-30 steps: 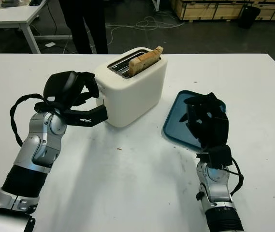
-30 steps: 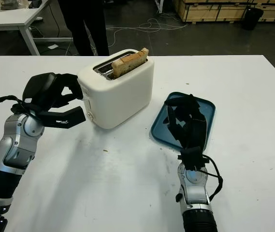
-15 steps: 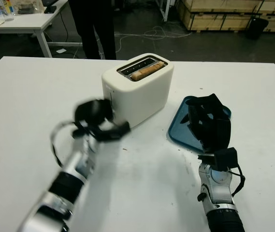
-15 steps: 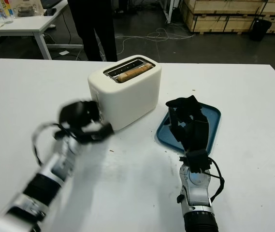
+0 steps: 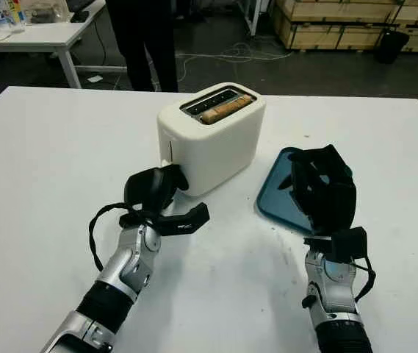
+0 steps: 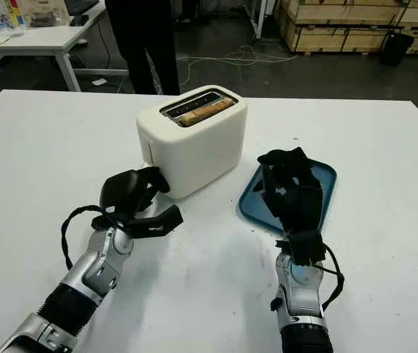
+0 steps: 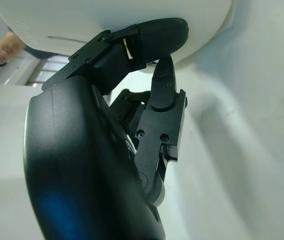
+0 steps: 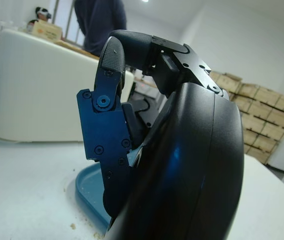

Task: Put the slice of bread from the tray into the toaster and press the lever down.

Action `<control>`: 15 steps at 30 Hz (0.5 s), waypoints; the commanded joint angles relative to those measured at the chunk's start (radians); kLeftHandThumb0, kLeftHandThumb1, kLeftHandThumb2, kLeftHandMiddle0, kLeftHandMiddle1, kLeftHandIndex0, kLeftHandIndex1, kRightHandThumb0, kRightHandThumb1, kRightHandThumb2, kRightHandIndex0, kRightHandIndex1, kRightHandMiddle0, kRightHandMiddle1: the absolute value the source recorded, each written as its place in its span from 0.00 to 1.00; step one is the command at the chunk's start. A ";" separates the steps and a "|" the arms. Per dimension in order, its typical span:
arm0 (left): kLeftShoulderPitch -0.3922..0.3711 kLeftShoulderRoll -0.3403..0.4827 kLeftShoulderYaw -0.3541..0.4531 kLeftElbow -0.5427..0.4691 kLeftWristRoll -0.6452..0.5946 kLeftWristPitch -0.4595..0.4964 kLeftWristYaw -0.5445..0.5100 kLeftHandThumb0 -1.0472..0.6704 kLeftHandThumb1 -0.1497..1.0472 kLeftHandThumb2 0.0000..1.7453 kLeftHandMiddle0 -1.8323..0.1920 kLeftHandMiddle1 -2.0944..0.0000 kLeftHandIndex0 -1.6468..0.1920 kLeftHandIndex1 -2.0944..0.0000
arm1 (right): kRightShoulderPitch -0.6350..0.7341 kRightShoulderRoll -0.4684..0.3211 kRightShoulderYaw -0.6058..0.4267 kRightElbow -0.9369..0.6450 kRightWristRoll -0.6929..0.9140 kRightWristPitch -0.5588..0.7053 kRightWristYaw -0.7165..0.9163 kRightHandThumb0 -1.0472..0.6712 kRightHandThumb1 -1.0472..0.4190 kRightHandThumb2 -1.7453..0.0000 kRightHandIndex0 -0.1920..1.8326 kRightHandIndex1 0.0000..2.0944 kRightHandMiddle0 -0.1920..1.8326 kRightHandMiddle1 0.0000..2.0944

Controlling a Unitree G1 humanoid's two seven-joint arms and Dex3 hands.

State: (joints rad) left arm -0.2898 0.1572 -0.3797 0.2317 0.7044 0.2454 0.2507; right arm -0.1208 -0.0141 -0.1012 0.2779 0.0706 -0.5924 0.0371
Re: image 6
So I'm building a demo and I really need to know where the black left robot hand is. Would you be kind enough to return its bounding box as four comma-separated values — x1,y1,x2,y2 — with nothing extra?
99,165,171,221

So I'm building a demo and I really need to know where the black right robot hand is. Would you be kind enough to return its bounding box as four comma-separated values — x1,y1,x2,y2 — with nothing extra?
256,146,325,236

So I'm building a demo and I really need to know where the cream white toaster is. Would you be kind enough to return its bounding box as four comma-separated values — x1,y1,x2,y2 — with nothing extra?
136,85,249,200

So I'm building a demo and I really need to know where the brown bread slice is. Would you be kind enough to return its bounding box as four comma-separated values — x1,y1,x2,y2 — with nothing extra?
178,98,232,126

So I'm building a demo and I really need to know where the dark blue plastic tray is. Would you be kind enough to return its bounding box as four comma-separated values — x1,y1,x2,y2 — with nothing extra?
237,161,338,235

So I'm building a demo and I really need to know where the person in dark clothes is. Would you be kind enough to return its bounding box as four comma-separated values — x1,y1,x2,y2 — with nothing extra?
104,0,182,96

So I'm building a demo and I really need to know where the black waste bin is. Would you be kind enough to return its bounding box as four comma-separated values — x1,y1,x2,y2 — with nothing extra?
379,32,415,67

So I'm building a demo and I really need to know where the white side table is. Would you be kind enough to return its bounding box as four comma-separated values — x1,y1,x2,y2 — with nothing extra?
0,0,129,93

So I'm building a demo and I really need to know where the clear cup yellow blue print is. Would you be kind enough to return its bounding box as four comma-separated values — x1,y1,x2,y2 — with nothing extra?
0,0,24,29

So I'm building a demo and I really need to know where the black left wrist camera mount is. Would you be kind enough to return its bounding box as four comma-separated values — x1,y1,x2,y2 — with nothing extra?
90,204,184,238

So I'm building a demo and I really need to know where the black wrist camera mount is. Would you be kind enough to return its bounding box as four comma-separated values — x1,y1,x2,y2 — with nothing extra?
275,229,326,266
90,204,184,238

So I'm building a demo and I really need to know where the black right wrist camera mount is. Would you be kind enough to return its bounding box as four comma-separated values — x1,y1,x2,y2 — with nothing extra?
275,229,326,266

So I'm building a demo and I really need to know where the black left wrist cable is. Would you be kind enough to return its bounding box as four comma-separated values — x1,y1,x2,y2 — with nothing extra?
60,205,114,271

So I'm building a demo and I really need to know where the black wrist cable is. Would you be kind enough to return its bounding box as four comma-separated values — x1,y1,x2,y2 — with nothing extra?
313,244,345,313
60,205,114,271

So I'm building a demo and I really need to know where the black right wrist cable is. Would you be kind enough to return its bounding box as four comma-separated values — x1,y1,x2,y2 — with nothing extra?
313,244,345,313

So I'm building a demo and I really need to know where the white floor cable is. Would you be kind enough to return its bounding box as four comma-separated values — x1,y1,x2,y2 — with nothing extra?
184,43,298,89

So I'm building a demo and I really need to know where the white metal post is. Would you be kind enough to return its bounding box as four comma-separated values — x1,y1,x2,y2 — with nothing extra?
254,0,268,40

